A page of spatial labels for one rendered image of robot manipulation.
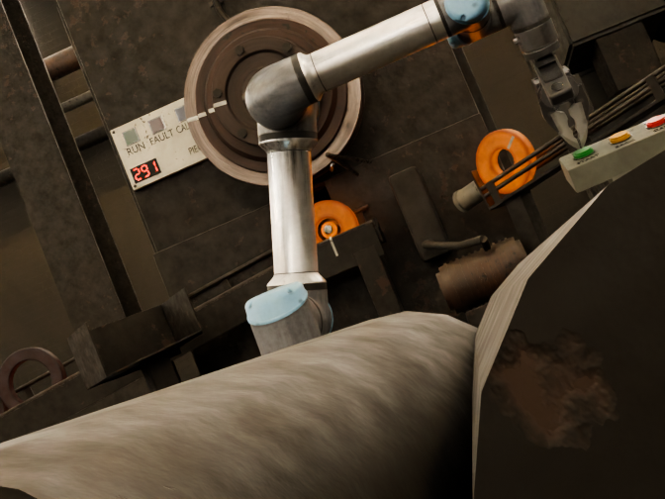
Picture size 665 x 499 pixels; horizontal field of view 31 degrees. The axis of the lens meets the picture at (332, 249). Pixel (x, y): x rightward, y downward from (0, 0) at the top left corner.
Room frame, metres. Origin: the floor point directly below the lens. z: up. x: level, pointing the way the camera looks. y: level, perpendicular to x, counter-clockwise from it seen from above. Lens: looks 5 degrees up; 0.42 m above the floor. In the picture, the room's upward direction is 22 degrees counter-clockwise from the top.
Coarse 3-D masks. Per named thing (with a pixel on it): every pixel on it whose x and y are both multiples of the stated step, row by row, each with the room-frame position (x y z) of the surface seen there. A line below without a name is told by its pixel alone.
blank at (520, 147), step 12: (492, 132) 2.94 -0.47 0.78; (504, 132) 2.92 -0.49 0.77; (516, 132) 2.92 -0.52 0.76; (480, 144) 2.97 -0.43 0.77; (492, 144) 2.95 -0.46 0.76; (504, 144) 2.93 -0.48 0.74; (516, 144) 2.91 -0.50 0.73; (528, 144) 2.91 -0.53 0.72; (480, 156) 2.98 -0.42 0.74; (492, 156) 2.96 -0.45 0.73; (516, 156) 2.91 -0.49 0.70; (480, 168) 2.99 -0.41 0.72; (492, 168) 2.97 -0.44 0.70; (504, 180) 2.95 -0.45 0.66; (516, 180) 2.93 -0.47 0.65; (528, 180) 2.93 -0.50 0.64; (504, 192) 2.96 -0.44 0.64
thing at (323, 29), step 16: (240, 16) 3.12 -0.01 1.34; (256, 16) 3.12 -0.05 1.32; (272, 16) 3.12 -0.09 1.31; (288, 16) 3.11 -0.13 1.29; (304, 16) 3.11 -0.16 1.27; (224, 32) 3.13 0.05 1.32; (320, 32) 3.10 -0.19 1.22; (208, 48) 3.14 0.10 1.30; (192, 64) 3.15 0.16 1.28; (192, 80) 3.15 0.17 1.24; (352, 80) 3.10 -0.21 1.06; (192, 96) 3.15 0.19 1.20; (352, 96) 3.10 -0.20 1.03; (192, 112) 3.15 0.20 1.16; (352, 112) 3.10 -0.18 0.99; (192, 128) 3.15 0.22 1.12; (352, 128) 3.11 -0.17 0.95; (208, 144) 3.15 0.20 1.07; (336, 144) 3.11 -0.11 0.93; (224, 160) 3.15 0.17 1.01; (320, 160) 3.12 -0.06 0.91; (240, 176) 3.14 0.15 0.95; (256, 176) 3.14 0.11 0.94
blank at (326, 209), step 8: (328, 200) 3.15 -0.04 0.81; (320, 208) 3.15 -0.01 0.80; (328, 208) 3.15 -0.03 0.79; (336, 208) 3.15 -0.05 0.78; (344, 208) 3.14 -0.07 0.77; (320, 216) 3.15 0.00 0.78; (328, 216) 3.15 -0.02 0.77; (336, 216) 3.15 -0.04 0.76; (344, 216) 3.14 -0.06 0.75; (352, 216) 3.14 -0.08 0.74; (344, 224) 3.15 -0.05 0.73; (352, 224) 3.14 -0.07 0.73; (320, 240) 3.15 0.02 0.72
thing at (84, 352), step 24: (144, 312) 3.09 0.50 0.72; (168, 312) 3.09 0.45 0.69; (192, 312) 2.95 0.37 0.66; (72, 336) 2.94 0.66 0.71; (96, 336) 3.03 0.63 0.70; (120, 336) 3.06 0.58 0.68; (144, 336) 3.08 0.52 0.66; (168, 336) 3.11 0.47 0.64; (192, 336) 2.95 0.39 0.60; (96, 360) 2.84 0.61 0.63; (120, 360) 3.04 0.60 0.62; (144, 360) 2.94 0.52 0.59; (168, 360) 2.96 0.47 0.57; (96, 384) 2.95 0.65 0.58; (168, 384) 2.95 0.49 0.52
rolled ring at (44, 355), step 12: (36, 348) 3.26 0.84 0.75; (12, 360) 3.26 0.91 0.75; (24, 360) 3.26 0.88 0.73; (36, 360) 3.26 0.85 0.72; (48, 360) 3.25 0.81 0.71; (0, 372) 3.26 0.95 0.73; (12, 372) 3.27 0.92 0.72; (60, 372) 3.25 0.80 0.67; (0, 384) 3.27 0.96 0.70; (12, 384) 3.29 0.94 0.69; (0, 396) 3.27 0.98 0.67; (12, 396) 3.26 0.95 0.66
